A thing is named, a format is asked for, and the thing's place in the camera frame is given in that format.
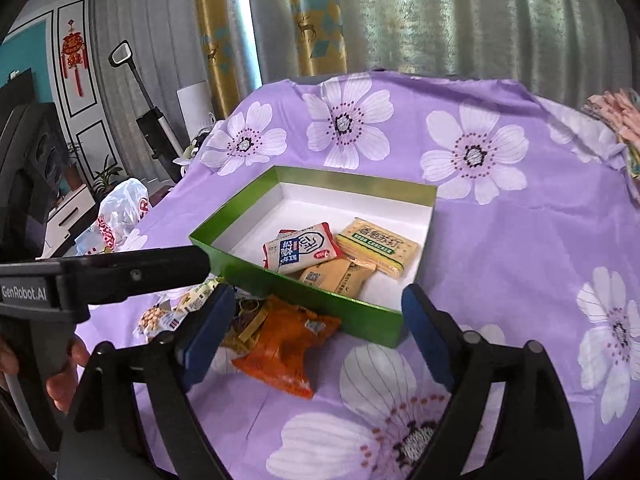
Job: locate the gold brown candy packet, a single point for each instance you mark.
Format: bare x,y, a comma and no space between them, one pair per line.
243,333

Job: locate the white plastic bag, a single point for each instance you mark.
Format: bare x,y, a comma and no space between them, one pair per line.
116,226

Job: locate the yellow patterned curtain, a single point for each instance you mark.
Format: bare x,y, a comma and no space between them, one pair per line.
248,43

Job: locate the yellow soda cracker packet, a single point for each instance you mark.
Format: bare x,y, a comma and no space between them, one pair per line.
391,253

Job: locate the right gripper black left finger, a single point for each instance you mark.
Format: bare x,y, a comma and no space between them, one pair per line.
103,436

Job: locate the dark orange snack packet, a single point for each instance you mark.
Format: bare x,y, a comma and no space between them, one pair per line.
278,357

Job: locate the purple floral tablecloth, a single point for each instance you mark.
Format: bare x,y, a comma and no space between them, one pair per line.
534,236

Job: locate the black white floor cleaner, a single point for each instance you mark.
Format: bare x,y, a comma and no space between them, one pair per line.
153,124

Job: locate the black television screen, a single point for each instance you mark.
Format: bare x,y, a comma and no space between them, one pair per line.
17,91

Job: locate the white red-bean cake packet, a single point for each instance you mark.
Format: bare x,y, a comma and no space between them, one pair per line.
295,251

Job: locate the person's left hand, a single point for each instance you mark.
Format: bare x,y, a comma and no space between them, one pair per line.
60,387

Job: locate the potted green plant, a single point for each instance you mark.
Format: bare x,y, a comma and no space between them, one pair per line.
108,177

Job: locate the white peanut snack packet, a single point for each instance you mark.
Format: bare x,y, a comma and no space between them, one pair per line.
157,320

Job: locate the green cardboard box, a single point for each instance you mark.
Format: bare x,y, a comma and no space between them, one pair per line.
288,220

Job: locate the red Chinese knot decoration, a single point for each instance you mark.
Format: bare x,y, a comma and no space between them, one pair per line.
74,57

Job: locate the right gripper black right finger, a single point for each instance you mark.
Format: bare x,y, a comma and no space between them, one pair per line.
535,435

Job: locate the pile of folded clothes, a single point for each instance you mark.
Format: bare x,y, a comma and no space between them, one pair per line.
619,110

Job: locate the green grey curtain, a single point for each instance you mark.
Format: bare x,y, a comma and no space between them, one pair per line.
565,50

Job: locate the yellow-orange snack packet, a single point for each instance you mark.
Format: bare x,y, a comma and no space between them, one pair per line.
341,276

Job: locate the cream nut snack packet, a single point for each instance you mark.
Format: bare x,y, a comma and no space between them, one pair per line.
196,297

